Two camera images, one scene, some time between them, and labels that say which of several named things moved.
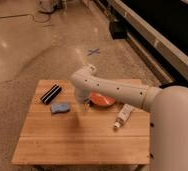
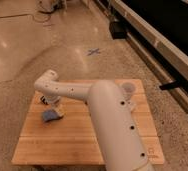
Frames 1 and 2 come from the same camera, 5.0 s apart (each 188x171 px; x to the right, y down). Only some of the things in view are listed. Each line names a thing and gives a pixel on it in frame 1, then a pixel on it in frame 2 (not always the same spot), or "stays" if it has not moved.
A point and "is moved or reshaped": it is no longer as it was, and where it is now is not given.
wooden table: x=61 y=130 stays
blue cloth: x=59 y=107 is moved or reshaped
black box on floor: x=118 y=30 stays
